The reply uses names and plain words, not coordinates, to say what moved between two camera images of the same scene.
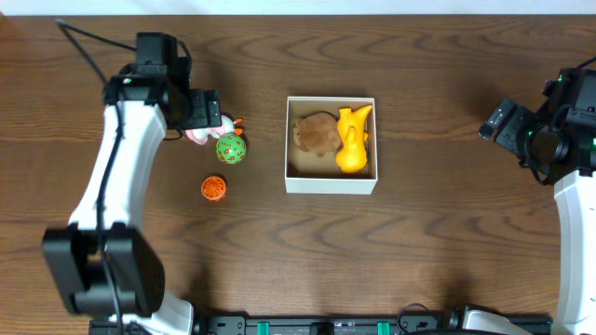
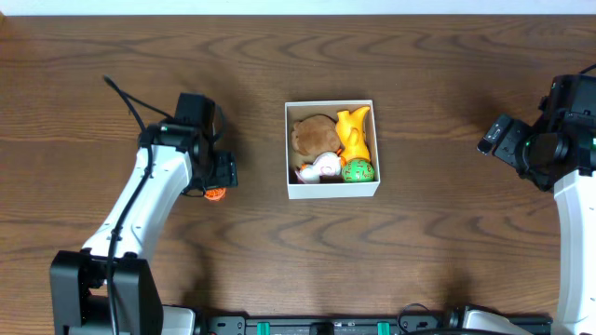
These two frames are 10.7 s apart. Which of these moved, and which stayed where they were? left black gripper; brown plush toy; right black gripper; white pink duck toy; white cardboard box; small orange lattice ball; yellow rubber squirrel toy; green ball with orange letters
Moved: left black gripper; green ball with orange letters; right black gripper; white pink duck toy
Stayed: white cardboard box; small orange lattice ball; yellow rubber squirrel toy; brown plush toy
